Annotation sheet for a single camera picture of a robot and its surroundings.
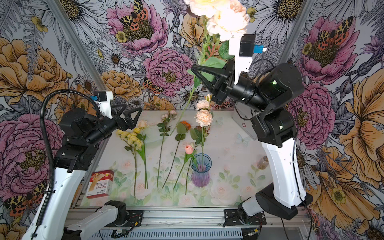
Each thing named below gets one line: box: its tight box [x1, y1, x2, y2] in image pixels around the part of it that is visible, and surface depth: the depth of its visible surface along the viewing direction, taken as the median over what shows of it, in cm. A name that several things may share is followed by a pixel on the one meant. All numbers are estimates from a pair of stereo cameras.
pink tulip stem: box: [184, 144, 199, 168], surface depth 67 cm
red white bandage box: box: [85, 169, 114, 199], surface depth 82 cm
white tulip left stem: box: [137, 147, 148, 190], surface depth 97 cm
